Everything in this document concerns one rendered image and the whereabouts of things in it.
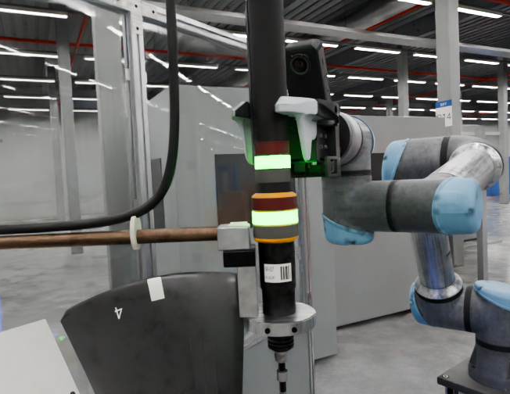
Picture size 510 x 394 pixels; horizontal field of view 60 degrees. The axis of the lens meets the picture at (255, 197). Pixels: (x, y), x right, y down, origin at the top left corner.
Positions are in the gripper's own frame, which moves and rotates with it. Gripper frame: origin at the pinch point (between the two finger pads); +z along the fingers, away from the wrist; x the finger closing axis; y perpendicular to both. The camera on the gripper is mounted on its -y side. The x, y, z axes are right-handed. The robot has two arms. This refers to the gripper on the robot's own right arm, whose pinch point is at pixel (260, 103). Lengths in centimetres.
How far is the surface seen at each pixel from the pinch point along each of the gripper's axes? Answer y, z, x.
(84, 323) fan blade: 23.0, 0.3, 24.2
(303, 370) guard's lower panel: 91, -133, 48
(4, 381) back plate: 33, 0, 40
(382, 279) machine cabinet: 122, -417, 66
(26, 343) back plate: 29, -4, 42
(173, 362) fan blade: 27.0, -1.9, 13.2
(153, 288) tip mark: 20.2, -6.1, 18.9
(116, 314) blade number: 22.4, -2.1, 21.3
